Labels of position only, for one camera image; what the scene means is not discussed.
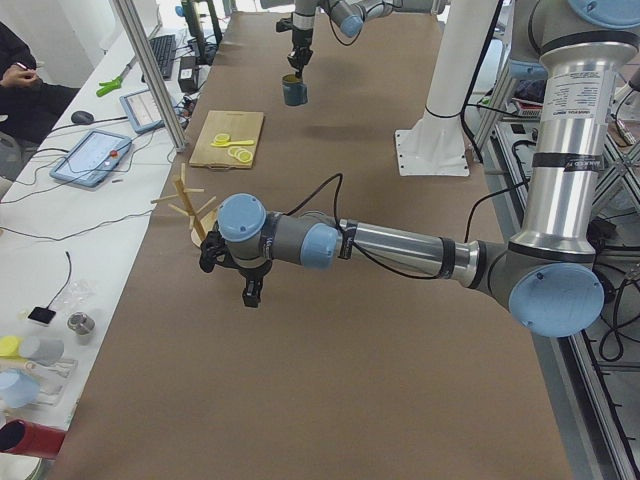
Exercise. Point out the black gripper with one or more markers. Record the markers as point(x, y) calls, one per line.
point(248, 275)
point(301, 39)

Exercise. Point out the dark teal mug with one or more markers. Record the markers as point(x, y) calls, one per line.
point(294, 90)

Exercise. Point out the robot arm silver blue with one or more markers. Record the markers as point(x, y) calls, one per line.
point(543, 276)
point(348, 16)

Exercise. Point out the wooden cup storage rack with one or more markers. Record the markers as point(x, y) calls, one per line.
point(200, 219)

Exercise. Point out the grey cup on tray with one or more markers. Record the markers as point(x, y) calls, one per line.
point(45, 351)

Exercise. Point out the yellow cup on tray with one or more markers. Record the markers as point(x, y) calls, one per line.
point(10, 346)

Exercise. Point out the light blue cup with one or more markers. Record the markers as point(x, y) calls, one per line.
point(18, 388)

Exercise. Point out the wooden cutting board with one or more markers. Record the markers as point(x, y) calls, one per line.
point(241, 125)

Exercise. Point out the yellow plastic knife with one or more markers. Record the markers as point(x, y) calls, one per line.
point(237, 143)

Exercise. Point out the lemon slice near knife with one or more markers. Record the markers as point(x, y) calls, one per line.
point(221, 139)

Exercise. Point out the black keyboard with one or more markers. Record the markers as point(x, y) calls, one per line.
point(164, 50)

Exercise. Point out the blue teach pendant far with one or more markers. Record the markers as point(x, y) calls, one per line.
point(141, 111)

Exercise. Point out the blue teach pendant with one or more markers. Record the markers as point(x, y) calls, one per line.
point(92, 159)
point(141, 111)

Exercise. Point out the small metal weight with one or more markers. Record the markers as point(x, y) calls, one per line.
point(81, 324)

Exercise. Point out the small black square pad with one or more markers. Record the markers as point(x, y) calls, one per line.
point(42, 315)

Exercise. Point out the blue teach pendant near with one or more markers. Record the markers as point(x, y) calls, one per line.
point(92, 159)

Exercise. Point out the black computer mouse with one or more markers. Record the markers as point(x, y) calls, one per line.
point(82, 117)

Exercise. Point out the red cylinder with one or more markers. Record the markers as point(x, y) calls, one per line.
point(21, 437)

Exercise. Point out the seated person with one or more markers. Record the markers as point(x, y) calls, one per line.
point(31, 105)

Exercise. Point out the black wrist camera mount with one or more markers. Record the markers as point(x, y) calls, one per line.
point(212, 251)

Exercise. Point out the white pedestal column base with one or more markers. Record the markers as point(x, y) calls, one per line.
point(434, 146)

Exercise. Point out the aluminium frame post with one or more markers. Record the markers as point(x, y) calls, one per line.
point(137, 36)

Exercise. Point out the green handled tool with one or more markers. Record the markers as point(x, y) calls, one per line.
point(114, 84)

